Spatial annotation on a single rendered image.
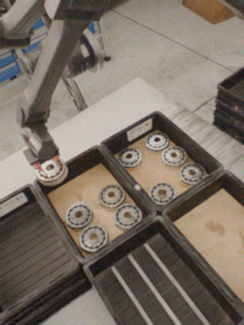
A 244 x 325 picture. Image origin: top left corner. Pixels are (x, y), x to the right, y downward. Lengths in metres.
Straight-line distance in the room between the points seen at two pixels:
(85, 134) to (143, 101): 0.37
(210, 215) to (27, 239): 0.67
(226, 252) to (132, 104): 0.97
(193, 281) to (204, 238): 0.15
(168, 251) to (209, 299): 0.19
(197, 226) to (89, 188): 0.44
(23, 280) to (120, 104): 1.04
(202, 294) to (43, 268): 0.54
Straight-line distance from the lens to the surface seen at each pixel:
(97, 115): 1.73
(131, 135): 1.33
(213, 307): 1.06
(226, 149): 1.53
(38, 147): 0.88
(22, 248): 1.23
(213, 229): 1.15
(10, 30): 0.91
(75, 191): 1.27
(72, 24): 0.67
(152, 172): 1.27
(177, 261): 1.10
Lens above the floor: 1.86
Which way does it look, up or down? 52 degrees down
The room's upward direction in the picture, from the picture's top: 12 degrees counter-clockwise
